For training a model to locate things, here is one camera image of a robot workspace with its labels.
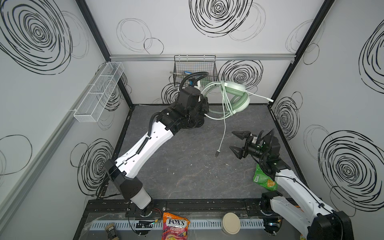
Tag pink Fox's candy bag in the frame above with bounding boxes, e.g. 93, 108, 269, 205
162, 213, 190, 240

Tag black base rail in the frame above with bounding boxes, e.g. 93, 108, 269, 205
86, 199, 262, 216

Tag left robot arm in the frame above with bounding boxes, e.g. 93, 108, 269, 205
104, 72, 209, 216

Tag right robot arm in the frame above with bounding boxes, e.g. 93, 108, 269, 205
230, 130, 354, 240

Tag round beige lid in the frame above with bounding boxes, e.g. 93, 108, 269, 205
222, 213, 241, 235

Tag aluminium wall rail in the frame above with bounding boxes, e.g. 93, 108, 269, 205
110, 54, 296, 62

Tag white slotted cable duct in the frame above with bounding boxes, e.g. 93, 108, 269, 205
88, 218, 266, 232

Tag mint green headphones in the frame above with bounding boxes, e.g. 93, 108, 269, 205
202, 81, 274, 158

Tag black wire basket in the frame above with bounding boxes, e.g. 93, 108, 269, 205
172, 55, 218, 87

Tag black blue headphones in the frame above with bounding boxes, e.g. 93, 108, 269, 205
188, 115, 205, 129

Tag green snack bag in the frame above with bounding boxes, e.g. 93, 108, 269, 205
253, 164, 278, 191

